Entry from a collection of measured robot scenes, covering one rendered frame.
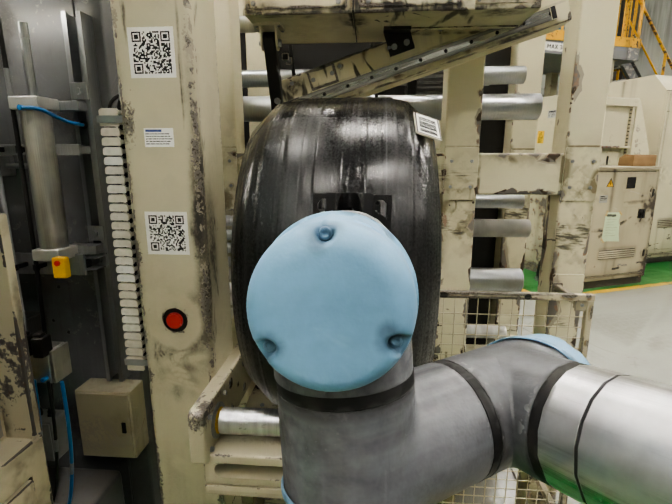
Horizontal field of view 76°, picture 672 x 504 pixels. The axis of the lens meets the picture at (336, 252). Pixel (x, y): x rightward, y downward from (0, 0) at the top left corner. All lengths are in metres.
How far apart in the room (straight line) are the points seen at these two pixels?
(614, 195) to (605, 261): 0.68
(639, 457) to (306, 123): 0.53
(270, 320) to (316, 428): 0.06
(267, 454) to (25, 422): 0.40
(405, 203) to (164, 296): 0.48
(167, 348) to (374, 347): 0.71
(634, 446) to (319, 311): 0.16
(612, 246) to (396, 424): 5.11
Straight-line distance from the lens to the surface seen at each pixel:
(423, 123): 0.66
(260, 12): 1.05
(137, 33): 0.82
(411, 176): 0.58
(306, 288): 0.18
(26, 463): 0.91
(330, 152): 0.59
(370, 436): 0.22
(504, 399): 0.29
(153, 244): 0.82
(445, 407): 0.26
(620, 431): 0.26
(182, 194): 0.78
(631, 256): 5.55
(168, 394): 0.92
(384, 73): 1.12
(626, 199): 5.32
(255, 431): 0.80
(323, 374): 0.19
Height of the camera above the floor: 1.35
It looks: 13 degrees down
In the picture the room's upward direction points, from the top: straight up
